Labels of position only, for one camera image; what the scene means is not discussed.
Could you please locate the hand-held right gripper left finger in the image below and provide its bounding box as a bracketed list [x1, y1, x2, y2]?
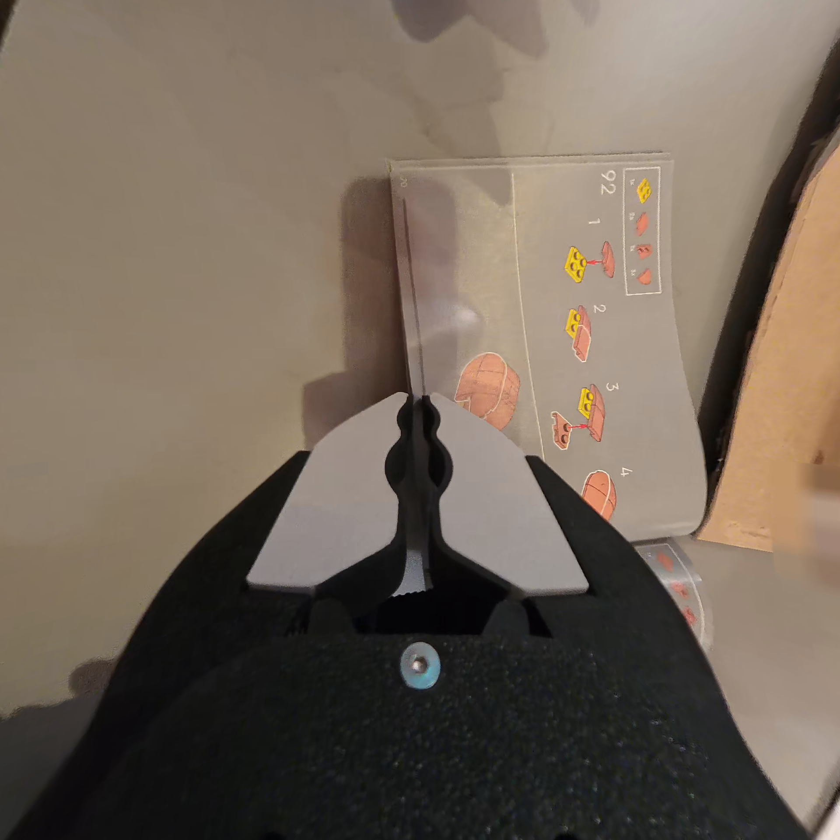
[246, 390, 418, 594]

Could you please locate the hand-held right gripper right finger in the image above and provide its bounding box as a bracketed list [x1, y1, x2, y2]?
[418, 394, 592, 598]

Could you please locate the grey instruction booklet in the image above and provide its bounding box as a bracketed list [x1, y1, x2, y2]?
[389, 155, 710, 542]

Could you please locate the grey desk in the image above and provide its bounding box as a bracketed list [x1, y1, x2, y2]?
[0, 0, 840, 840]

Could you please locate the colourful printed toy box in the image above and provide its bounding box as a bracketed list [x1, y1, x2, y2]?
[696, 132, 840, 552]

